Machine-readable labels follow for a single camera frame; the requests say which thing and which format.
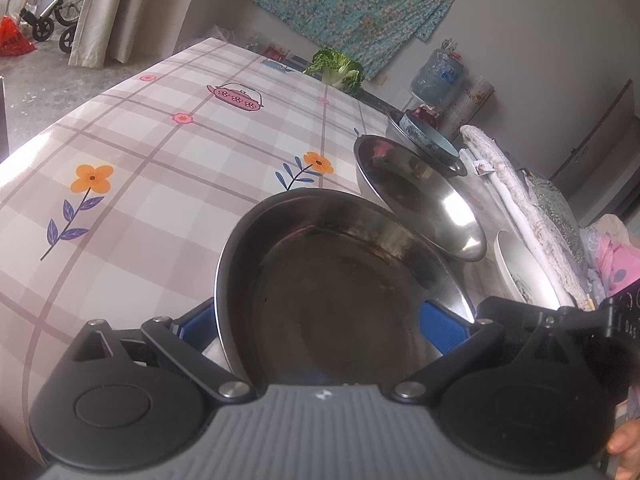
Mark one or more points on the white plastic bag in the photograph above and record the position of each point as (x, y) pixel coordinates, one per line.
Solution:
(225, 35)

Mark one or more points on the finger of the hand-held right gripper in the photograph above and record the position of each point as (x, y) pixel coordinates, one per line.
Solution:
(510, 306)

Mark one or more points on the red onion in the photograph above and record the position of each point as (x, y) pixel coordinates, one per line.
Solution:
(425, 112)

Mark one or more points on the small steel basin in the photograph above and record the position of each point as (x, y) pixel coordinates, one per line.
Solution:
(394, 127)

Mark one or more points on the checked floral tablecloth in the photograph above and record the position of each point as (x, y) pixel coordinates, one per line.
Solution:
(150, 185)

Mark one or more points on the rolled white quilt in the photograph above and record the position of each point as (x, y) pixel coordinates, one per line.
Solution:
(500, 195)

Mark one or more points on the large steel basin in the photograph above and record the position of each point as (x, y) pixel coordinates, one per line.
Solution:
(325, 300)

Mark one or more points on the brown wooden wardrobe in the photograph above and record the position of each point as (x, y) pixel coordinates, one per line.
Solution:
(600, 160)

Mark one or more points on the wheelchair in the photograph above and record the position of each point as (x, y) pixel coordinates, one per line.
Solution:
(50, 5)

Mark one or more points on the person's right hand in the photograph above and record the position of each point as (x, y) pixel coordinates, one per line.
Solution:
(625, 445)

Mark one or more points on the white printed ceramic plate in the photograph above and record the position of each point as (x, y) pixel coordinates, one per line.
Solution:
(520, 265)

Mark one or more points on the green leaf-patterned pillow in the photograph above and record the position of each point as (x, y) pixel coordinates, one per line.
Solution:
(560, 210)

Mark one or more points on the blue water bottle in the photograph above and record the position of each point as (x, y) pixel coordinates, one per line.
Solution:
(435, 75)

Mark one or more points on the teal ceramic bowl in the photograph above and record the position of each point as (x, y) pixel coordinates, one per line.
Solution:
(425, 135)

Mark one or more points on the green leafy cabbage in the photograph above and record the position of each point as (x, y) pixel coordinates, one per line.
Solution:
(335, 67)

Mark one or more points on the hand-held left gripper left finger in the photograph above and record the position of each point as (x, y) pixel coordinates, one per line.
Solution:
(200, 325)

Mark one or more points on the beige curtain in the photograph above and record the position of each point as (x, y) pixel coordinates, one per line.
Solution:
(110, 10)

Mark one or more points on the floral patterned canister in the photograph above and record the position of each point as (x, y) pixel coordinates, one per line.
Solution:
(472, 102)

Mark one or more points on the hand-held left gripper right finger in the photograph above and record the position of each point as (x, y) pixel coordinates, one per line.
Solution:
(445, 327)

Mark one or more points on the red plastic bag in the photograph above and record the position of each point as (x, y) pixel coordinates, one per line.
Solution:
(15, 37)

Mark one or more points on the white lace-trimmed quilt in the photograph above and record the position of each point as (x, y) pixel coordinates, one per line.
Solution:
(545, 230)

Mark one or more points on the teal floral wall cloth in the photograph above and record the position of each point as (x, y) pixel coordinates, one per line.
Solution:
(350, 5)

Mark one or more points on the pink blanket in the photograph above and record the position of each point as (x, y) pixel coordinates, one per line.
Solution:
(615, 260)

